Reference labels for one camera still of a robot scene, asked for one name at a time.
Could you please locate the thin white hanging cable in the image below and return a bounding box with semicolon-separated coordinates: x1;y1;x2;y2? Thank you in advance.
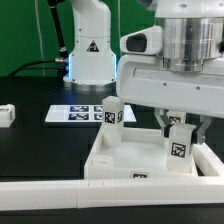
33;0;46;78

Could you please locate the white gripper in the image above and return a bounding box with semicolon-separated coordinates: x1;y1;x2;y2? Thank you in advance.
116;55;224;144

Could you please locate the white square table top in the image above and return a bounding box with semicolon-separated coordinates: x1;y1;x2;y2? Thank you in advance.
84;127;198;179

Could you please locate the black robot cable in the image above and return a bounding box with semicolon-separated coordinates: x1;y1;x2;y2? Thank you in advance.
7;0;70;78

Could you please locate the white marker base plate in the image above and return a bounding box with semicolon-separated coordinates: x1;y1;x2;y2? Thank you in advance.
45;105;136;123

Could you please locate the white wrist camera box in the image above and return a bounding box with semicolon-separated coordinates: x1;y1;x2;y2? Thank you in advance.
120;26;163;55

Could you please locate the white L-shaped obstacle fence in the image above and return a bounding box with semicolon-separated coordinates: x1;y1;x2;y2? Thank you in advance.
0;141;224;212

